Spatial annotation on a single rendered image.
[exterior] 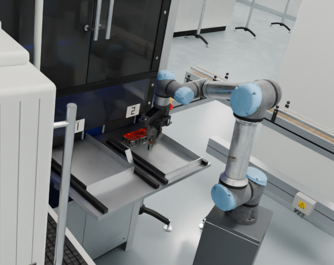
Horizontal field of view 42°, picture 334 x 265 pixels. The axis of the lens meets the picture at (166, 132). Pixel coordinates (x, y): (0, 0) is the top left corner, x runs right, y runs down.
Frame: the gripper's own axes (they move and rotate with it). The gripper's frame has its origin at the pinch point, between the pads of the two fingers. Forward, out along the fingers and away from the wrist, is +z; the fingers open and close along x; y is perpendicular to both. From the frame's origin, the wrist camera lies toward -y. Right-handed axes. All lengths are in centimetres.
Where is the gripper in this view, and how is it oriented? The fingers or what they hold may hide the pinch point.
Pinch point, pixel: (150, 141)
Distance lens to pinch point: 209.6
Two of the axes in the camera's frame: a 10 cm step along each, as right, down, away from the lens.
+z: -1.8, 8.6, 4.7
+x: -7.1, -4.5, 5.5
